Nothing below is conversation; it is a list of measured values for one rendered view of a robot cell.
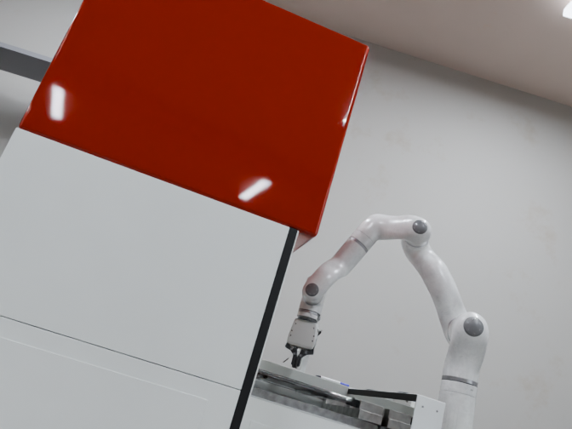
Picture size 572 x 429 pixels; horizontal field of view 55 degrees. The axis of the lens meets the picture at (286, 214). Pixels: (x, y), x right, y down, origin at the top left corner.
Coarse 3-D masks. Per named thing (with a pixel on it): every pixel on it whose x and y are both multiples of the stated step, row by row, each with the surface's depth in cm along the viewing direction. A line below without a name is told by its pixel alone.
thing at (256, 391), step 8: (256, 392) 169; (264, 392) 170; (272, 392) 170; (272, 400) 170; (280, 400) 170; (288, 400) 171; (296, 400) 172; (296, 408) 171; (304, 408) 172; (312, 408) 172; (320, 408) 173; (328, 416) 173; (336, 416) 174; (344, 416) 174; (352, 424) 174; (360, 424) 175; (368, 424) 176
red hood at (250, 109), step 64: (128, 0) 141; (192, 0) 146; (256, 0) 151; (64, 64) 132; (128, 64) 136; (192, 64) 141; (256, 64) 146; (320, 64) 151; (64, 128) 128; (128, 128) 132; (192, 128) 136; (256, 128) 141; (320, 128) 146; (256, 192) 136; (320, 192) 141
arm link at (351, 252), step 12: (348, 240) 208; (336, 252) 208; (348, 252) 205; (360, 252) 206; (324, 264) 200; (336, 264) 202; (348, 264) 204; (312, 276) 196; (324, 276) 195; (336, 276) 197; (312, 288) 194; (324, 288) 194; (312, 300) 194
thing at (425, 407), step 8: (400, 392) 171; (416, 400) 160; (424, 400) 160; (432, 400) 161; (416, 408) 159; (424, 408) 160; (432, 408) 161; (440, 408) 161; (416, 416) 159; (424, 416) 159; (432, 416) 160; (440, 416) 160; (416, 424) 158; (424, 424) 159; (432, 424) 159; (440, 424) 160
